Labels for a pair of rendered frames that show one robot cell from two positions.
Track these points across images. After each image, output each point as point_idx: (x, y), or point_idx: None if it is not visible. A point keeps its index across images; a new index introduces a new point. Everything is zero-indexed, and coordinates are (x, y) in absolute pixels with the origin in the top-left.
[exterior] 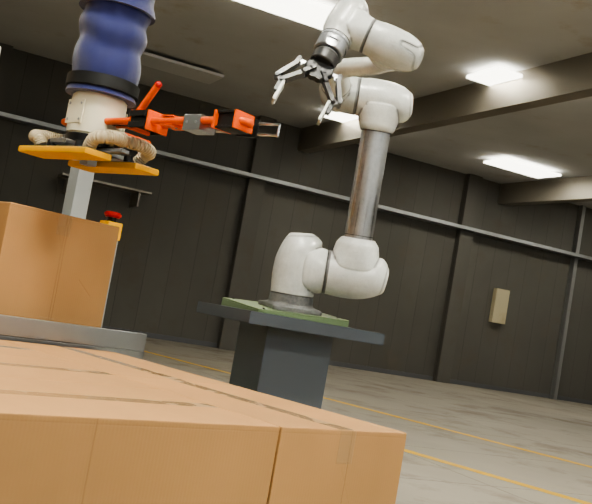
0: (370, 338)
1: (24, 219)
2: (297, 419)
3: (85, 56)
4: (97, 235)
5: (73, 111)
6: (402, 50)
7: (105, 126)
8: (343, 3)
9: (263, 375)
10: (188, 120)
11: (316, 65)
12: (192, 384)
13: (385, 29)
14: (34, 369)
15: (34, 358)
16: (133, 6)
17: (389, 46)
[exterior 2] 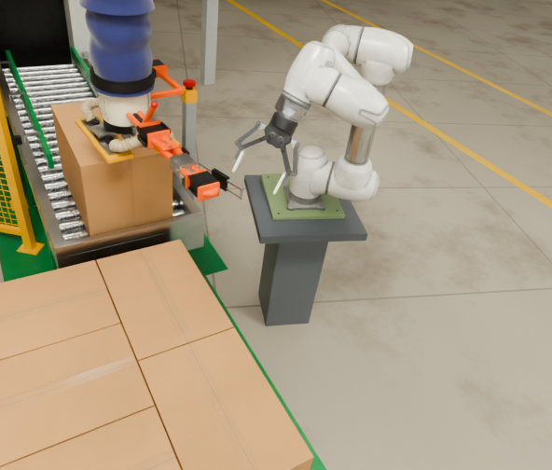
0: (355, 238)
1: (94, 172)
2: (229, 466)
3: (95, 63)
4: (155, 162)
5: (102, 104)
6: (361, 119)
7: (128, 119)
8: (303, 61)
9: (280, 252)
10: (172, 164)
11: (273, 134)
12: (194, 355)
13: (345, 97)
14: (74, 393)
15: (92, 336)
16: (122, 15)
17: (348, 115)
